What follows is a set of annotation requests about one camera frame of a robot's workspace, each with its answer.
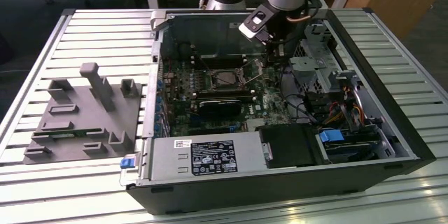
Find silver topped CPU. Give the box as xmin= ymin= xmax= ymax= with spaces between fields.
xmin=212 ymin=71 xmax=239 ymax=84

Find black RAM slot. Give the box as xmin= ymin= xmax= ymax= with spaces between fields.
xmin=194 ymin=56 xmax=244 ymax=61
xmin=198 ymin=88 xmax=254 ymax=93
xmin=194 ymin=58 xmax=246 ymax=63
xmin=195 ymin=60 xmax=246 ymax=66
xmin=199 ymin=93 xmax=255 ymax=98
xmin=195 ymin=62 xmax=246 ymax=68
xmin=199 ymin=95 xmax=256 ymax=101
xmin=198 ymin=91 xmax=255 ymax=96

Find CPU socket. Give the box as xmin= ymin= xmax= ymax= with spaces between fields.
xmin=206 ymin=67 xmax=256 ymax=90

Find silver perforated drive cage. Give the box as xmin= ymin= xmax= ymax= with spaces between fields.
xmin=287 ymin=23 xmax=356 ymax=95

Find black graphics card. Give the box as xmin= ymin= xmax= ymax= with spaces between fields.
xmin=198 ymin=99 xmax=243 ymax=119

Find grey case latch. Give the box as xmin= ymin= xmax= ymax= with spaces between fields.
xmin=150 ymin=9 xmax=170 ymax=33

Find silver chipset heatsink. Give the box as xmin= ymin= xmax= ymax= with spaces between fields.
xmin=244 ymin=118 xmax=267 ymax=131

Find green motherboard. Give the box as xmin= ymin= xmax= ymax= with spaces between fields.
xmin=159 ymin=57 xmax=294 ymax=137

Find blue disk carrier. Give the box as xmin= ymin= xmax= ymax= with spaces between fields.
xmin=318 ymin=127 xmax=347 ymax=146

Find black drive bay box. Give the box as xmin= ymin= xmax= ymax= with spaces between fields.
xmin=258 ymin=124 xmax=328 ymax=169

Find silver disk bay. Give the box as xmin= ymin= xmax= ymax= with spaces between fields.
xmin=315 ymin=123 xmax=399 ymax=164

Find silver power supply box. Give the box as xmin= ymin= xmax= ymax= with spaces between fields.
xmin=136 ymin=132 xmax=270 ymax=184

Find black open PC case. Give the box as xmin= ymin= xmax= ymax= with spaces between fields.
xmin=124 ymin=7 xmax=438 ymax=216

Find blue plastic latch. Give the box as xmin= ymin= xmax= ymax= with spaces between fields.
xmin=119 ymin=156 xmax=136 ymax=170

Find grey parts rack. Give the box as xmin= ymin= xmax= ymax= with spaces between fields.
xmin=22 ymin=62 xmax=144 ymax=166

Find green RAM stick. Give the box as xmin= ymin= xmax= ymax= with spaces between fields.
xmin=48 ymin=129 xmax=104 ymax=138

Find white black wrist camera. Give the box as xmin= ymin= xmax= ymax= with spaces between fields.
xmin=238 ymin=5 xmax=276 ymax=46

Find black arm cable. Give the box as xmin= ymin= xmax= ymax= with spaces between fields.
xmin=304 ymin=0 xmax=326 ymax=25

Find black cable bundle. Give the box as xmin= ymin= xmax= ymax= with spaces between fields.
xmin=279 ymin=71 xmax=322 ymax=127

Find yellow red power wires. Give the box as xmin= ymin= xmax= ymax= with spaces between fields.
xmin=324 ymin=84 xmax=367 ymax=132

